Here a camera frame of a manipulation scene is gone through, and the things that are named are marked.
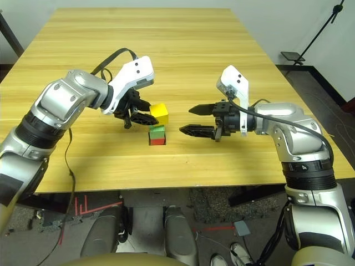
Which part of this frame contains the black stand tray plate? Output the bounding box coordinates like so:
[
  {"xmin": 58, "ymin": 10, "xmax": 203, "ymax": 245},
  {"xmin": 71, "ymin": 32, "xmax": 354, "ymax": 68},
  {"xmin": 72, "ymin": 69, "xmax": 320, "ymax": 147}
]
[{"xmin": 280, "ymin": 51, "xmax": 307, "ymax": 64}]

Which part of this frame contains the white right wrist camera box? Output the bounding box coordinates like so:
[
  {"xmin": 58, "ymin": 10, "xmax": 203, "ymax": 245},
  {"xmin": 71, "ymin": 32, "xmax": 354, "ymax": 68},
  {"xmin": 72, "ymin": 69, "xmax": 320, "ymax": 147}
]
[{"xmin": 216, "ymin": 65, "xmax": 250, "ymax": 138}]

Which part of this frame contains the grey robot left leg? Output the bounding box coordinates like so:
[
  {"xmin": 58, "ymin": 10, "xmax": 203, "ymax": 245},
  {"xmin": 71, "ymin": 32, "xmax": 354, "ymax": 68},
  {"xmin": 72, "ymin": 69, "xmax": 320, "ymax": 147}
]
[{"xmin": 80, "ymin": 213, "xmax": 128, "ymax": 258}]

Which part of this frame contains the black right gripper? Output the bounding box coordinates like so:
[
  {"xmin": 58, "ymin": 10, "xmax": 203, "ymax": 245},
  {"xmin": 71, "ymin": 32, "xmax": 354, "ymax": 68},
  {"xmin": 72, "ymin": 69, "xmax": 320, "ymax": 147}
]
[{"xmin": 179, "ymin": 101, "xmax": 242, "ymax": 142}]

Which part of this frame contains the dark speckled floor mat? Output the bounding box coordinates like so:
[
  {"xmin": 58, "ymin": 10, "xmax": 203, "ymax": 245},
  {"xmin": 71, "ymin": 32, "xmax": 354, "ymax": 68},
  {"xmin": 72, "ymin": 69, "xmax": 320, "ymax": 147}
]
[{"xmin": 190, "ymin": 187, "xmax": 286, "ymax": 224}]

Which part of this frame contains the grey robot leg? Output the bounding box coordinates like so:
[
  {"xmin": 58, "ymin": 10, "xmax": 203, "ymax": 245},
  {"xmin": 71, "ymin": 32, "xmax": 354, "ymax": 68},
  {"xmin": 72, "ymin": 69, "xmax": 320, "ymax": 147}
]
[
  {"xmin": 164, "ymin": 205, "xmax": 199, "ymax": 266},
  {"xmin": 80, "ymin": 213, "xmax": 128, "ymax": 258}
]

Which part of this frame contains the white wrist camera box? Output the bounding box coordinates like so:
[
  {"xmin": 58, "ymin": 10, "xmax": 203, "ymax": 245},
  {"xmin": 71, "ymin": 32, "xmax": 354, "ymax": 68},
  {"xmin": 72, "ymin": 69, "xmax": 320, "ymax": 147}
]
[
  {"xmin": 100, "ymin": 55, "xmax": 155, "ymax": 116},
  {"xmin": 216, "ymin": 65, "xmax": 250, "ymax": 138}
]

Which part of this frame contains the green block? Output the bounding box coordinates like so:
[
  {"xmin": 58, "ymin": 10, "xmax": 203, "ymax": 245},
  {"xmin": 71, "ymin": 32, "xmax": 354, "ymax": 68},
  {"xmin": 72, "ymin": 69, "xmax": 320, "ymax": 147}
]
[{"xmin": 149, "ymin": 124, "xmax": 166, "ymax": 140}]

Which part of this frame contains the thin black loose cable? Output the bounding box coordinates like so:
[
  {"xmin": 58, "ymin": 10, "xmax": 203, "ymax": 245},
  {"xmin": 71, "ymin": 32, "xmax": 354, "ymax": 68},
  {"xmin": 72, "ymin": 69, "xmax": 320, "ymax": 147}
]
[{"xmin": 35, "ymin": 129, "xmax": 76, "ymax": 266}]

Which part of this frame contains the black cable bundle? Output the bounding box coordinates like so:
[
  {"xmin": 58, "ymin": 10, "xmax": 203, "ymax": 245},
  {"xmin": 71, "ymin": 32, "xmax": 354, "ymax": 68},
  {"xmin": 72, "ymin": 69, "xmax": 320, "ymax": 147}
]
[{"xmin": 257, "ymin": 202, "xmax": 292, "ymax": 266}]

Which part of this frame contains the black camera cable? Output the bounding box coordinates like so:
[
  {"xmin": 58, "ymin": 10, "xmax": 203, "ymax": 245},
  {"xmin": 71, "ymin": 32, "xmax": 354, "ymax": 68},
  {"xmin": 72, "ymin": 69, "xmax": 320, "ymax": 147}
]
[
  {"xmin": 90, "ymin": 47, "xmax": 139, "ymax": 84},
  {"xmin": 227, "ymin": 90, "xmax": 333, "ymax": 166}
]

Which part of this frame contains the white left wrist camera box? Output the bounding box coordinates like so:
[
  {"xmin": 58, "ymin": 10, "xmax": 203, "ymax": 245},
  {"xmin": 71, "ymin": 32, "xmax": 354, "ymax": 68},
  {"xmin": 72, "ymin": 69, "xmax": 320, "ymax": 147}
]
[{"xmin": 100, "ymin": 55, "xmax": 155, "ymax": 116}]

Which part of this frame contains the black metal table leg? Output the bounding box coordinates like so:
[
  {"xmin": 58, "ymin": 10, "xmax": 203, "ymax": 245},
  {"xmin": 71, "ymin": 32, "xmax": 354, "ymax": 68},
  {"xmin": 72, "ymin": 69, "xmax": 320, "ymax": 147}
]
[{"xmin": 0, "ymin": 9, "xmax": 24, "ymax": 58}]

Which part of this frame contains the grey foot pedal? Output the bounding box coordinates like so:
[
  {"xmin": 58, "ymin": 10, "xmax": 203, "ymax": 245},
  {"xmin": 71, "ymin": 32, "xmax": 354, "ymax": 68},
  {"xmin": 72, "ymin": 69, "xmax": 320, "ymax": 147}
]
[{"xmin": 234, "ymin": 221, "xmax": 250, "ymax": 237}]

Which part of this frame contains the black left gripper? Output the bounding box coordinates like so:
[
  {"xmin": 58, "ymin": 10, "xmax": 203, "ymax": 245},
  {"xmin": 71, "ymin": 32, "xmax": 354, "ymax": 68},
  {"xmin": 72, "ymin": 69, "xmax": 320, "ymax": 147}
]
[{"xmin": 113, "ymin": 88, "xmax": 160, "ymax": 130}]

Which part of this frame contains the black stand pole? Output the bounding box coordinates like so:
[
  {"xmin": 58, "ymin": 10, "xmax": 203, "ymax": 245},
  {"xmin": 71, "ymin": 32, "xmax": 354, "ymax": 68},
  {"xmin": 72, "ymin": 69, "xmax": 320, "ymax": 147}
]
[{"xmin": 293, "ymin": 0, "xmax": 346, "ymax": 66}]

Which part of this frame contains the yellow block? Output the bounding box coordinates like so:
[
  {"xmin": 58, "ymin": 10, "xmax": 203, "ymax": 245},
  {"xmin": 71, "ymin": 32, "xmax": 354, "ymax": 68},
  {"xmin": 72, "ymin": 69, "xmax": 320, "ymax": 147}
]
[{"xmin": 149, "ymin": 102, "xmax": 169, "ymax": 125}]

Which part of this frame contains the grey robot right leg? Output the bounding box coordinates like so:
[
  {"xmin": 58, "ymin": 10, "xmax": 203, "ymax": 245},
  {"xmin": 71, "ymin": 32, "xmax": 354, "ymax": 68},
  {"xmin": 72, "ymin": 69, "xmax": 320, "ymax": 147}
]
[{"xmin": 164, "ymin": 205, "xmax": 199, "ymax": 266}]

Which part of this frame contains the black right camera cable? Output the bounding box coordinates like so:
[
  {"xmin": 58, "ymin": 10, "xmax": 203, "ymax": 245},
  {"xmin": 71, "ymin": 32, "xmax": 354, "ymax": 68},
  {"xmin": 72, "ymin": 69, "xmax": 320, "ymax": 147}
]
[{"xmin": 227, "ymin": 90, "xmax": 333, "ymax": 166}]

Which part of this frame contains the beige robot torso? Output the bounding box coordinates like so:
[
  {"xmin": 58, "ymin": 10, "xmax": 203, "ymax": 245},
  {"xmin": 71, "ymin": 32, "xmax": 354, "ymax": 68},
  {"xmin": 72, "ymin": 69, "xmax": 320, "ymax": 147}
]
[{"xmin": 59, "ymin": 252, "xmax": 178, "ymax": 266}]

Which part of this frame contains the white bystander shoe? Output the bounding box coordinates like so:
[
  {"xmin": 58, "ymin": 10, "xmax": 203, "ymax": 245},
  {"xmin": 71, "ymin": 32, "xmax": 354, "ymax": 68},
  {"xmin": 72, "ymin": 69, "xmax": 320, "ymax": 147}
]
[
  {"xmin": 210, "ymin": 254, "xmax": 227, "ymax": 266},
  {"xmin": 230, "ymin": 242, "xmax": 253, "ymax": 265}
]

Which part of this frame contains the long red tape strip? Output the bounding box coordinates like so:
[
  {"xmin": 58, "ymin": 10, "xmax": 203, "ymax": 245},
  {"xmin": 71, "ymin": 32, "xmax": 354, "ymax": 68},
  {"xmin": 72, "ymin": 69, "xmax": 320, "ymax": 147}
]
[{"xmin": 82, "ymin": 201, "xmax": 123, "ymax": 216}]

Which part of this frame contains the black left camera cable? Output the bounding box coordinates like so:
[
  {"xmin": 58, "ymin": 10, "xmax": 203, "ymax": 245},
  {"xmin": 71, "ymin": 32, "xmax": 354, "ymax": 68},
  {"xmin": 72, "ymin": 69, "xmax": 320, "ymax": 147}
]
[{"xmin": 90, "ymin": 47, "xmax": 139, "ymax": 84}]

